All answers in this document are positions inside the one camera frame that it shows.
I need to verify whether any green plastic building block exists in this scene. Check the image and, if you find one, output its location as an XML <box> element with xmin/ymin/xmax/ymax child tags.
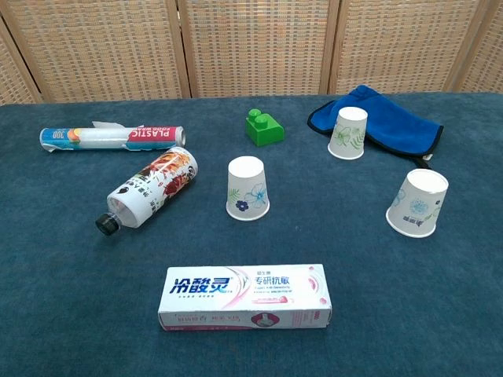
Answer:
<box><xmin>245</xmin><ymin>108</ymin><xmax>286</xmax><ymax>148</ymax></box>

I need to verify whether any white pink toothpaste box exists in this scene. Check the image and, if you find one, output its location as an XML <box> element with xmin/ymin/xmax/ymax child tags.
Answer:
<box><xmin>157</xmin><ymin>263</ymin><xmax>333</xmax><ymax>333</ymax></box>

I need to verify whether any paper cup teal flower print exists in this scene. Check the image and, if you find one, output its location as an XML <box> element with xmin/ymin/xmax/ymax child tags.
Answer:
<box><xmin>385</xmin><ymin>168</ymin><xmax>450</xmax><ymax>240</ymax></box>

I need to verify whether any plastic food wrap roll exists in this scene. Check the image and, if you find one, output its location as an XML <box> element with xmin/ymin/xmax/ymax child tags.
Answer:
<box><xmin>39</xmin><ymin>120</ymin><xmax>188</xmax><ymax>155</ymax></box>

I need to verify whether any teal felt table cover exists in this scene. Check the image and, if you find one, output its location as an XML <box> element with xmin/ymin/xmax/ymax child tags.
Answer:
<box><xmin>0</xmin><ymin>92</ymin><xmax>503</xmax><ymax>377</ymax></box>

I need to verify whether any paper cup green flower print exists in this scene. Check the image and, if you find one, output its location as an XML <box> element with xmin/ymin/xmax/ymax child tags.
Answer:
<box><xmin>328</xmin><ymin>106</ymin><xmax>369</xmax><ymax>160</ymax></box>

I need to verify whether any woven folding screen panel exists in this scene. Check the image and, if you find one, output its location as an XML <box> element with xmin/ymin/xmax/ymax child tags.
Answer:
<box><xmin>0</xmin><ymin>23</ymin><xmax>42</xmax><ymax>106</ymax></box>
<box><xmin>0</xmin><ymin>0</ymin><xmax>193</xmax><ymax>104</ymax></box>
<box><xmin>443</xmin><ymin>0</ymin><xmax>503</xmax><ymax>94</ymax></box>
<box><xmin>176</xmin><ymin>0</ymin><xmax>341</xmax><ymax>99</ymax></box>
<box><xmin>329</xmin><ymin>0</ymin><xmax>494</xmax><ymax>95</ymax></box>

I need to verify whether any plastic bottle floral label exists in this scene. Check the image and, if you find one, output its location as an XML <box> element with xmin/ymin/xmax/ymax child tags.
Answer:
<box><xmin>95</xmin><ymin>146</ymin><xmax>200</xmax><ymax>236</ymax></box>

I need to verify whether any blue microfibre cloth black trim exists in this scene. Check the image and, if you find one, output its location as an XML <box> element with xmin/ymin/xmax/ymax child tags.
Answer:
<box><xmin>307</xmin><ymin>84</ymin><xmax>445</xmax><ymax>170</ymax></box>

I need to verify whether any paper cup blue flower print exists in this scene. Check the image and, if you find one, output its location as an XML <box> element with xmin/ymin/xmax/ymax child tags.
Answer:
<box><xmin>226</xmin><ymin>156</ymin><xmax>271</xmax><ymax>221</ymax></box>

